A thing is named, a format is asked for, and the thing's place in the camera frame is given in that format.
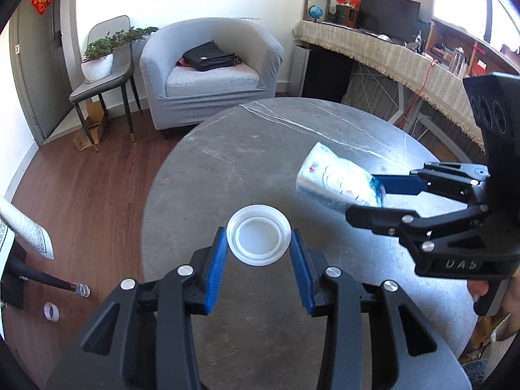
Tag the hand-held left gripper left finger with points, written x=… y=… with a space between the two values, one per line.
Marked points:
x=215 y=268

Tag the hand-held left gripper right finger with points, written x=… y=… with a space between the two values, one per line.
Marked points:
x=302 y=268

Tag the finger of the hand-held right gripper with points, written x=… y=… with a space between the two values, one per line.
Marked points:
x=402 y=185
x=373 y=217

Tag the white plastic lid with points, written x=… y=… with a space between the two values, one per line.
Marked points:
x=258 y=237

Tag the blue white tissue packet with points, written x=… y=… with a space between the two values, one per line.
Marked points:
x=333 y=178

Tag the person's right hand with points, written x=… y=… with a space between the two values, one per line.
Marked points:
x=477 y=288

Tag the desk with beige cloth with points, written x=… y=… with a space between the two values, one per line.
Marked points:
x=386 y=53

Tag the wooden shelf unit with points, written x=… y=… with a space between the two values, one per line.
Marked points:
x=447 y=28

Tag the white tape roll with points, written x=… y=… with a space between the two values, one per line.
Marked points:
x=51 y=310

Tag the black monitor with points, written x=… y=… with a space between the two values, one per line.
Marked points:
x=390 y=12

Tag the black pole with silver tip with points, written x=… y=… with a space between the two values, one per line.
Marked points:
x=40 y=277

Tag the wooden speaker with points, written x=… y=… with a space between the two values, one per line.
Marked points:
x=349 y=15

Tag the grey armchair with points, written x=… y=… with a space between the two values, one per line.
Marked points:
x=211 y=81

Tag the cardboard box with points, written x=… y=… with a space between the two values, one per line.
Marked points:
x=91 y=126

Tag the small blue globe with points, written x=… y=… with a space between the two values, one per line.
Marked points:
x=315 y=11

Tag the white patterned cloth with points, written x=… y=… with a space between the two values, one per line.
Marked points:
x=24 y=227

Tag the black flat base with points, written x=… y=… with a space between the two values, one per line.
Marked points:
x=12 y=288

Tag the black handbag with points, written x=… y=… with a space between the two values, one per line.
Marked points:
x=207 y=59

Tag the grey dining chair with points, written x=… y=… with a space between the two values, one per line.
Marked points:
x=101 y=85

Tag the potted green plant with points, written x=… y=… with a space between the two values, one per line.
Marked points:
x=97 y=67

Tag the grey door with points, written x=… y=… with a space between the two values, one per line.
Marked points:
x=40 y=69

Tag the red door decoration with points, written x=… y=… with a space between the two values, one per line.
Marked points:
x=42 y=2

